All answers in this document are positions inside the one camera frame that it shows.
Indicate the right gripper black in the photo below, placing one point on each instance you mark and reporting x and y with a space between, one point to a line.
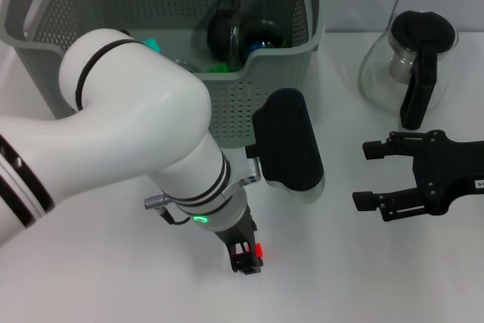
446 171

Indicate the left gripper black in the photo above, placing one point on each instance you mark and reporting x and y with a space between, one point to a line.
240 230

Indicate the small square red block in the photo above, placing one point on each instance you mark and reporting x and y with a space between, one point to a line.
259 250

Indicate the blue square building block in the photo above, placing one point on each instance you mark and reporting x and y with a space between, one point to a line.
260 45

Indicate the small green building block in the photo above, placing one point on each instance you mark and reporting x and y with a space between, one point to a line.
223 67

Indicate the teal square building block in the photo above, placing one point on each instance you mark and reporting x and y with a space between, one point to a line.
152 44

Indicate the grey perforated plastic storage bin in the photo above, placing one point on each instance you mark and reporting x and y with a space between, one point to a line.
264 73

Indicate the glass teapot with black lid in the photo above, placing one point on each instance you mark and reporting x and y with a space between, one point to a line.
419 73

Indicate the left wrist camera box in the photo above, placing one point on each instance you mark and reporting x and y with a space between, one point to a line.
287 141

